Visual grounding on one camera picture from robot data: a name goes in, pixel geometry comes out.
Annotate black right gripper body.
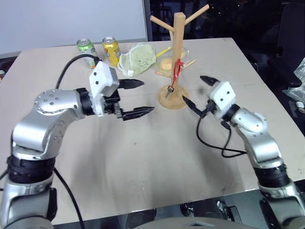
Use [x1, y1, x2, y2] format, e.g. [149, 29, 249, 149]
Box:
[202, 100, 217, 118]

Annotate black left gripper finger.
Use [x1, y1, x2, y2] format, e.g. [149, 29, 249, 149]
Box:
[118, 78, 145, 90]
[117, 106, 155, 122]

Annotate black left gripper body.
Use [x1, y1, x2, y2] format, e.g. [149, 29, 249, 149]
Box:
[102, 89, 122, 119]

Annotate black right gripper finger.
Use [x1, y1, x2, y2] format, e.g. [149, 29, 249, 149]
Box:
[200, 75, 220, 88]
[182, 95, 207, 118]

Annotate wooden tree stand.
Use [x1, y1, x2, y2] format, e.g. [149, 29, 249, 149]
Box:
[150, 4, 210, 110]

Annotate green cloth pouch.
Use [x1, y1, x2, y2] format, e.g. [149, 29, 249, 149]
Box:
[118, 42, 157, 78]

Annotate yellow drink can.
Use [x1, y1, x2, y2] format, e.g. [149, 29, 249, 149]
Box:
[102, 36, 122, 68]

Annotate round yellow snack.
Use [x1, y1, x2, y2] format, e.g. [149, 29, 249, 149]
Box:
[160, 57, 173, 71]

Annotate yellow stick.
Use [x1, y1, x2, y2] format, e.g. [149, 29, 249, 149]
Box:
[155, 46, 173, 58]

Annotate green drink can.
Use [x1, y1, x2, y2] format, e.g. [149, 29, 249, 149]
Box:
[76, 38, 99, 70]

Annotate black office chair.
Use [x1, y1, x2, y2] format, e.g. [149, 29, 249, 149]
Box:
[244, 0, 305, 89]

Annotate white board panel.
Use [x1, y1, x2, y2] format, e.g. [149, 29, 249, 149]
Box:
[0, 0, 149, 56]

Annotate dark clutter with white parts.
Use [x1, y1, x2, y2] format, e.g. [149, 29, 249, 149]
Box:
[282, 86, 305, 118]

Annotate crumpled clear plastic bag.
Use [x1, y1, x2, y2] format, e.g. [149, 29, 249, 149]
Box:
[293, 56, 305, 79]

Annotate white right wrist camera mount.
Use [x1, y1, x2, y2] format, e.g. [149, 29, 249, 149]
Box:
[206, 81, 237, 119]

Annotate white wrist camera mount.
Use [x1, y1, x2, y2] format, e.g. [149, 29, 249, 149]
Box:
[206, 81, 237, 119]
[88, 61, 120, 118]

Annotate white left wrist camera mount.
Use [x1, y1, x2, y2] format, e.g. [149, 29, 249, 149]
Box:
[88, 61, 120, 118]

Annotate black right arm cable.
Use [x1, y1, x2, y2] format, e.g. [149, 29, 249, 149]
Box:
[196, 114, 247, 158]

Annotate red keychain with key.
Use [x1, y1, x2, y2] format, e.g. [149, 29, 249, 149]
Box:
[165, 59, 187, 99]

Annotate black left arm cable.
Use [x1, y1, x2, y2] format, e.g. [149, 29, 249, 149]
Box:
[55, 54, 100, 89]

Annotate black cable under arm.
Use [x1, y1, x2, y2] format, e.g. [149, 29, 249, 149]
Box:
[0, 167, 86, 229]

